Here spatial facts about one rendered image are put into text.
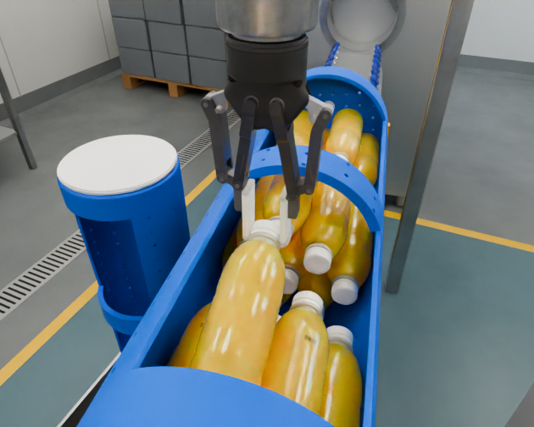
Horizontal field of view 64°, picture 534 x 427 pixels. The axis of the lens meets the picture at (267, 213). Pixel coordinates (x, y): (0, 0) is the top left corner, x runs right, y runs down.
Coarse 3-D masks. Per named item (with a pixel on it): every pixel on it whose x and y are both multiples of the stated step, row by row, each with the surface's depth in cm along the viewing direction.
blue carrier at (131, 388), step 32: (320, 96) 101; (352, 96) 99; (384, 128) 92; (256, 160) 65; (320, 160) 63; (384, 160) 81; (224, 192) 62; (352, 192) 61; (384, 192) 75; (224, 224) 77; (192, 256) 50; (160, 288) 51; (192, 288) 65; (160, 320) 42; (352, 320) 66; (128, 352) 41; (160, 352) 56; (128, 384) 36; (160, 384) 34; (192, 384) 34; (224, 384) 34; (96, 416) 35; (128, 416) 33; (160, 416) 32; (192, 416) 31; (224, 416) 32; (256, 416) 32; (288, 416) 33
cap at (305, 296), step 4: (300, 292) 54; (304, 292) 54; (308, 292) 54; (312, 292) 54; (296, 296) 54; (300, 296) 54; (304, 296) 54; (308, 296) 53; (312, 296) 54; (316, 296) 54; (296, 300) 54; (300, 300) 53; (304, 300) 53; (308, 300) 53; (312, 300) 53; (316, 300) 53; (320, 300) 54; (316, 304) 53; (320, 304) 54; (320, 308) 54
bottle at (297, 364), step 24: (288, 312) 51; (312, 312) 51; (288, 336) 47; (312, 336) 47; (288, 360) 44; (312, 360) 45; (264, 384) 43; (288, 384) 42; (312, 384) 43; (312, 408) 41
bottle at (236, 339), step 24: (264, 240) 49; (240, 264) 45; (264, 264) 45; (216, 288) 46; (240, 288) 43; (264, 288) 44; (216, 312) 43; (240, 312) 42; (264, 312) 43; (216, 336) 41; (240, 336) 40; (264, 336) 42; (192, 360) 41; (216, 360) 39; (240, 360) 39; (264, 360) 42
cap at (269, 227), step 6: (258, 222) 51; (264, 222) 50; (270, 222) 51; (252, 228) 51; (258, 228) 50; (264, 228) 50; (270, 228) 50; (276, 228) 50; (270, 234) 50; (276, 234) 50
